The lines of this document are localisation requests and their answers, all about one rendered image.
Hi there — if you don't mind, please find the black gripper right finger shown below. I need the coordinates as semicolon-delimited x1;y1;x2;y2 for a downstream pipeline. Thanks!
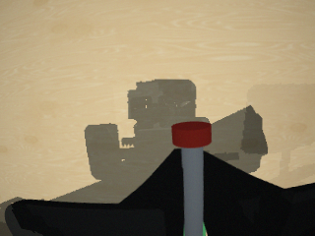
204;150;315;236

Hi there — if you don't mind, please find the grey pin with red head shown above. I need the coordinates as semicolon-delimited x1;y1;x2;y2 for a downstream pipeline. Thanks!
172;122;212;236

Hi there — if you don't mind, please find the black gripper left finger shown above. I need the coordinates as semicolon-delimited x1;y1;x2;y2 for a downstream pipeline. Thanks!
4;148;185;236

